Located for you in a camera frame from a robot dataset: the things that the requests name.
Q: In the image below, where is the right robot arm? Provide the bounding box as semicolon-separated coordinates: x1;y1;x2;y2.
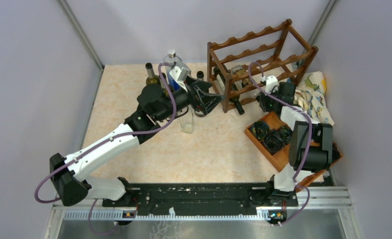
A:
256;89;333;205

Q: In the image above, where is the clear whisky bottle black label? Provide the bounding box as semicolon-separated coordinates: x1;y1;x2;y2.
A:
231;65;252;89

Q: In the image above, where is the clear blue vodka bottle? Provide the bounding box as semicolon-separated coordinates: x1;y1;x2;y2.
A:
163;49;182;91

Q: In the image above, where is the green wine bottle far left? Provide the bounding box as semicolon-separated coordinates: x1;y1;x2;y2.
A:
145;62;160;85

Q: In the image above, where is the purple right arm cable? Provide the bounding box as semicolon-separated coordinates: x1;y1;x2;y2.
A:
247;61;313;227

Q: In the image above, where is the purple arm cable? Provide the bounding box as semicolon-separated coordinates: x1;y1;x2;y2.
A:
34;62;178;236
247;61;313;227

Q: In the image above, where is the wooden wine rack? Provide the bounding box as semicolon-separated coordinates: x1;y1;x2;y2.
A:
207;18;319;114

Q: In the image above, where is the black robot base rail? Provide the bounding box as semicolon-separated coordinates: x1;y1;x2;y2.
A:
102;182;298;216

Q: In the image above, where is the black rolled belt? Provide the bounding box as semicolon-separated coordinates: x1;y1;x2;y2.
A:
332;142;341;163

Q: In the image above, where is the dark green wine bottle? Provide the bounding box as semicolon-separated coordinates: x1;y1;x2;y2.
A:
213;67;246;115

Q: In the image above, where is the rolled dark patterned tie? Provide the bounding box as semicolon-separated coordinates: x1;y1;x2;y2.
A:
250;120;270;140

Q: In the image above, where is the green wine bottle grey capsule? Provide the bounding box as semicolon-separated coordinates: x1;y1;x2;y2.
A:
196;71;205;82

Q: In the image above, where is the dinosaur print cloth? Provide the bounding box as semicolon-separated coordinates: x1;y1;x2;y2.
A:
279;71;335;129

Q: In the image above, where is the square clear glass bottle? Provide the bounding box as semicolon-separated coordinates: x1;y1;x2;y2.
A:
179;107;195;134

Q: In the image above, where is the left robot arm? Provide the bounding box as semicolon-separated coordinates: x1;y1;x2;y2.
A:
50;77;224;206

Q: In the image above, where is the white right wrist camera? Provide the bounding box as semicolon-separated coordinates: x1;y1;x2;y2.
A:
261;75;278;94

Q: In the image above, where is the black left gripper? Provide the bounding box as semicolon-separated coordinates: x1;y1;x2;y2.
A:
156;75;226;121

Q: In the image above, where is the rolled green patterned tie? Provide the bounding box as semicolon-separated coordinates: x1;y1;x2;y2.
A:
277;125;293;145

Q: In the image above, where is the rolled dark striped tie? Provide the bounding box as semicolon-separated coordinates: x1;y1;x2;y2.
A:
262;129;285;155

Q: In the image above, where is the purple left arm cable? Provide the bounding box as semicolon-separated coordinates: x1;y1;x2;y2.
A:
34;62;178;236

